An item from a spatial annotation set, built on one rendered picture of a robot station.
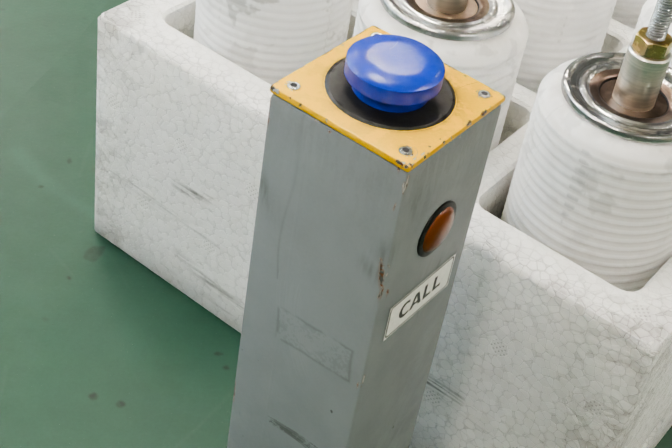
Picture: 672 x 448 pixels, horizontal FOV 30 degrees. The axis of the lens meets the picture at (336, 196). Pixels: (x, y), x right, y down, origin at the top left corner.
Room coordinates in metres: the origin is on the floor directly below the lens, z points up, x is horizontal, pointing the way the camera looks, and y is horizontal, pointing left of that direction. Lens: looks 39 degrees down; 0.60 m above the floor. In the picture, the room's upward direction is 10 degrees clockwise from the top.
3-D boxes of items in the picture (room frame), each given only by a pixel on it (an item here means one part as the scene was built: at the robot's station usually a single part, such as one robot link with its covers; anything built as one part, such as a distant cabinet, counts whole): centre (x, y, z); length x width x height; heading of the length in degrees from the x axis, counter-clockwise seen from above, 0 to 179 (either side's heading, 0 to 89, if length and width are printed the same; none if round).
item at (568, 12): (0.71, -0.10, 0.16); 0.10 x 0.10 x 0.18
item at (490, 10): (0.61, -0.04, 0.25); 0.08 x 0.08 x 0.01
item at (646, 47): (0.55, -0.14, 0.29); 0.02 x 0.02 x 0.01; 3
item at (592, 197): (0.55, -0.14, 0.16); 0.10 x 0.10 x 0.18
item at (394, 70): (0.42, -0.01, 0.32); 0.04 x 0.04 x 0.02
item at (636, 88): (0.55, -0.14, 0.26); 0.02 x 0.02 x 0.03
